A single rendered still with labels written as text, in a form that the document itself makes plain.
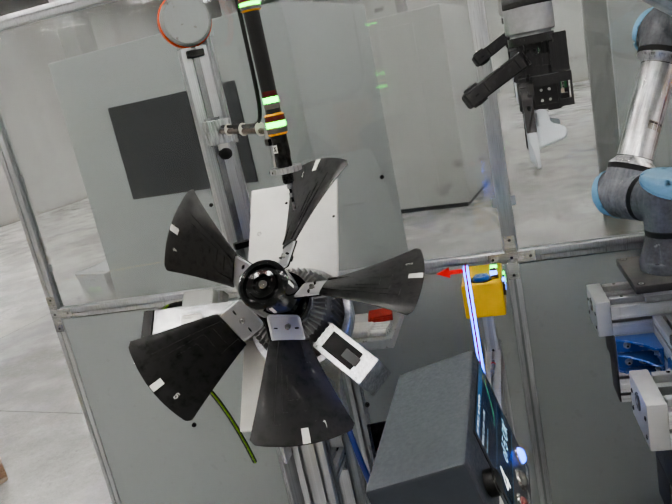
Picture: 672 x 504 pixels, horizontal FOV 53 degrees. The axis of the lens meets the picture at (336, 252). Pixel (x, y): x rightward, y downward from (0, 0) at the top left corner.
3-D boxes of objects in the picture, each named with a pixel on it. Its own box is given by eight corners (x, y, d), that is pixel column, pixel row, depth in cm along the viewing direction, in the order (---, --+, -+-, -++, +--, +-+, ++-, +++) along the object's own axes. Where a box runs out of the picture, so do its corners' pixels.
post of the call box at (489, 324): (487, 347, 181) (480, 304, 178) (499, 346, 180) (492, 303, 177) (487, 351, 178) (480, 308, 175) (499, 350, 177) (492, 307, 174)
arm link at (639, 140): (623, 217, 161) (684, -12, 157) (580, 210, 175) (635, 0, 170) (660, 226, 166) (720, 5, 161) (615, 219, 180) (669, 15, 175)
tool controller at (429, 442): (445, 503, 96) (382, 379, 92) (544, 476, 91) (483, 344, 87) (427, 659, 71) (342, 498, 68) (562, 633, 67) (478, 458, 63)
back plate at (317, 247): (193, 435, 173) (190, 434, 172) (211, 199, 201) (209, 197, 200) (395, 422, 158) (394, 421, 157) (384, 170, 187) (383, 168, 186)
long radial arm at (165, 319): (273, 311, 179) (255, 297, 168) (272, 339, 175) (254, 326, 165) (175, 322, 186) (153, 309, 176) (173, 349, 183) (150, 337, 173)
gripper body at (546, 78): (575, 108, 103) (566, 27, 100) (517, 119, 105) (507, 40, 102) (570, 104, 110) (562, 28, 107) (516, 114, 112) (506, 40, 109)
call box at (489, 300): (469, 302, 185) (463, 265, 183) (506, 298, 182) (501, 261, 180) (467, 324, 170) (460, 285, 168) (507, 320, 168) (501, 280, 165)
